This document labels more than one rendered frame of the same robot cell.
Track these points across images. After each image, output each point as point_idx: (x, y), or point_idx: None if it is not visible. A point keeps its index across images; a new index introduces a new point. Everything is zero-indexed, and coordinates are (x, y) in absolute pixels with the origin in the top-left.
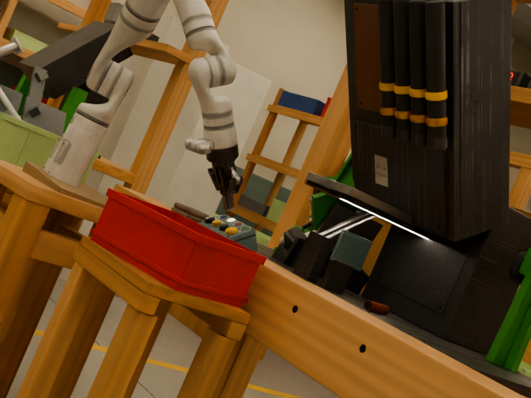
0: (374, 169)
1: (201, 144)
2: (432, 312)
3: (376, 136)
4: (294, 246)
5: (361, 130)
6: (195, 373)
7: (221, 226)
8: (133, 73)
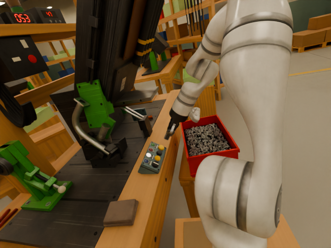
0: (120, 86)
1: (199, 108)
2: (119, 117)
3: (125, 70)
4: (120, 147)
5: (120, 72)
6: None
7: (161, 152)
8: (205, 157)
